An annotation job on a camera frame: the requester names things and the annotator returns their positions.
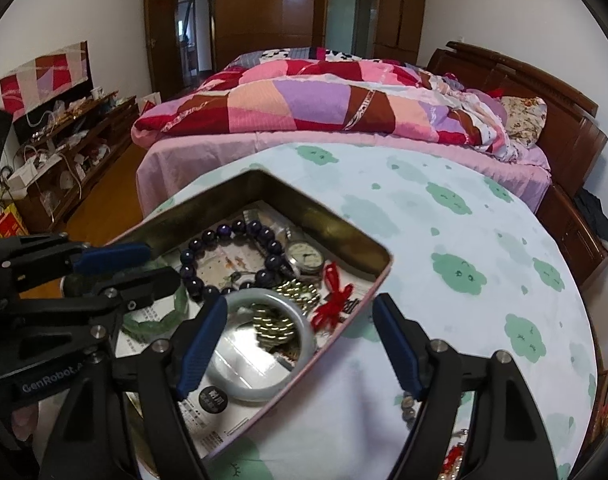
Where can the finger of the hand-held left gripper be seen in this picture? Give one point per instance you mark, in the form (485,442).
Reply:
(134,292)
(114,256)

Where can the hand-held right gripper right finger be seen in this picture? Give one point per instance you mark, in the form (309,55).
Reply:
(399,350)

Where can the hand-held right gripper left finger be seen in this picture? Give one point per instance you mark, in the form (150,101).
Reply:
(199,350)

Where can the green jade bangle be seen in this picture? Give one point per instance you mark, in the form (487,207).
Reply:
(154,324)

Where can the pale jade bangle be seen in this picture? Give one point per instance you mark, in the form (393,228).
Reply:
(254,391)

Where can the metal wristwatch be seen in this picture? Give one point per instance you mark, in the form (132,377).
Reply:
(304,257)

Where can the rectangular metal tin box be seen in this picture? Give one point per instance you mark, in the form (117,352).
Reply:
(304,215)

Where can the red and white bead jewelry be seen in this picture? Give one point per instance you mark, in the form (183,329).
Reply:
(454,455)

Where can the person's left hand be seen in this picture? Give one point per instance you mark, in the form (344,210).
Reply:
(24,417)

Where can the red knot coin charm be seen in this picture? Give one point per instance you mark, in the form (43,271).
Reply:
(331,305)

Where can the red cardboard box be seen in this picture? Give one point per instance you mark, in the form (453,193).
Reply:
(6,222)

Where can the low wooden cabinet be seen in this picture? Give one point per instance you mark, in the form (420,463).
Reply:
(109,125)

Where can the wooden bed with pink sheet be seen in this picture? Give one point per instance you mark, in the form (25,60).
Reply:
(209,160)

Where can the white and red shopping bag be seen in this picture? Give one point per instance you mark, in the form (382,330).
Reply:
(146,104)

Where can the television under patchwork cloth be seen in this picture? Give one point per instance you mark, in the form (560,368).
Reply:
(39,80)

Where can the wooden nightstand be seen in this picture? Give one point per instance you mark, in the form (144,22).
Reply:
(569,230)

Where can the dark clothing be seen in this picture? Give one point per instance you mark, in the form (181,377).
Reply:
(596,215)

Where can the patchwork pink quilt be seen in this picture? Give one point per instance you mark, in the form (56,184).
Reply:
(309,95)

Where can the floral pillow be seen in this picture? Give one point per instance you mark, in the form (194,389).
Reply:
(524,117)

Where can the brown wooden wardrobe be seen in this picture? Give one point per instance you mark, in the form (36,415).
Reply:
(284,15)

